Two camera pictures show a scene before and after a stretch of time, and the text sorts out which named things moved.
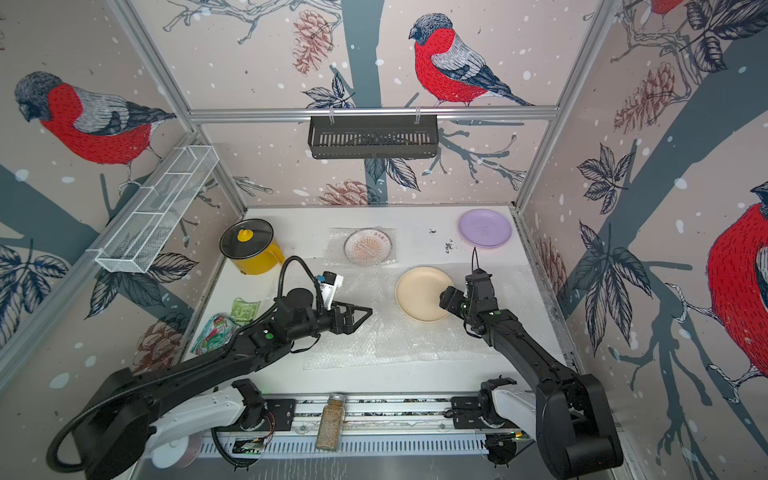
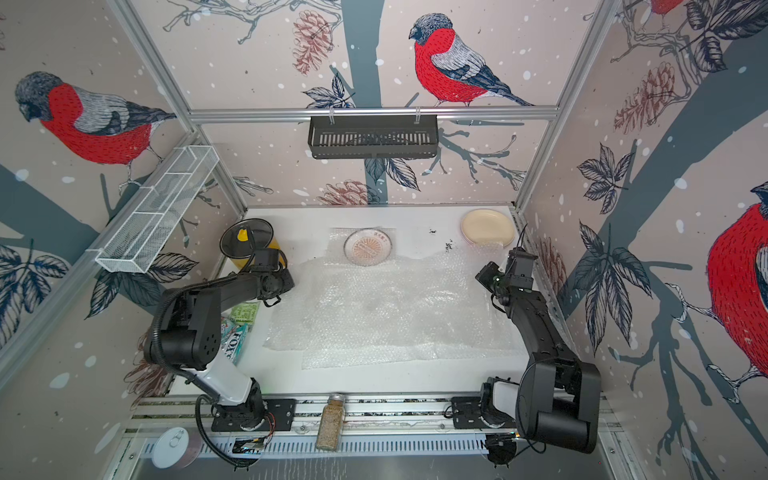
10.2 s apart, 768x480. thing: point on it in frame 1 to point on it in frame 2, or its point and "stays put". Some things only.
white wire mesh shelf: [161, 210] stays put
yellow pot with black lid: [252, 245] stays put
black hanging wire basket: [373, 137] stays put
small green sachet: [242, 312] stays put
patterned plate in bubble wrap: [374, 245] stays put
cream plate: [417, 293] to [488, 226]
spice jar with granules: [331, 423] stays put
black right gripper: [455, 295] to [487, 273]
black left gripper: [348, 326] to [289, 282]
